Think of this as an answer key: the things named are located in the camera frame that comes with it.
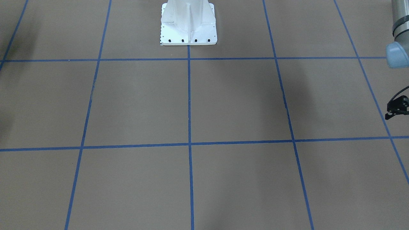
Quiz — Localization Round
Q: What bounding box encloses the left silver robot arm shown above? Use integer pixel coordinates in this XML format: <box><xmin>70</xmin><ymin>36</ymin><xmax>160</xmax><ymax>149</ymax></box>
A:
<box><xmin>386</xmin><ymin>0</ymin><xmax>409</xmax><ymax>69</ymax></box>

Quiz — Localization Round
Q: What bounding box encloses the white camera mast pedestal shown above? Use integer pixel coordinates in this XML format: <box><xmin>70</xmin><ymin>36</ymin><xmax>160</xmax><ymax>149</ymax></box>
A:
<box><xmin>160</xmin><ymin>0</ymin><xmax>218</xmax><ymax>46</ymax></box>

